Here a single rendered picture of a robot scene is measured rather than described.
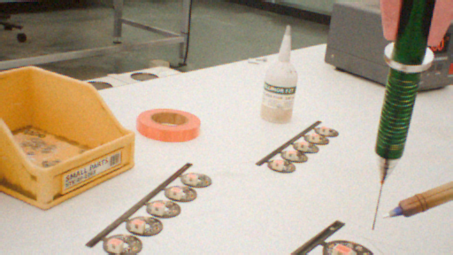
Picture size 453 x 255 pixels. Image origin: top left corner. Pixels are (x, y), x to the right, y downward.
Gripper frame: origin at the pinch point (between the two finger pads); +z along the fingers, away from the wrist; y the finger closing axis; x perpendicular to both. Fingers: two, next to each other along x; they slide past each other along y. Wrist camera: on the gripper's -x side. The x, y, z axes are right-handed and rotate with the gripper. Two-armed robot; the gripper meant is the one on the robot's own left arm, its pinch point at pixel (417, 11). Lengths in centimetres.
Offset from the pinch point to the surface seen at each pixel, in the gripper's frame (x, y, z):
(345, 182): -20.0, 3.8, 25.6
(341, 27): -57, 11, 31
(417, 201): -2.2, -1.4, 9.9
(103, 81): -33, 35, 30
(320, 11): -479, 98, 237
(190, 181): -13.0, 14.8, 22.7
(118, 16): -290, 193, 167
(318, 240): -1.6, 2.6, 13.2
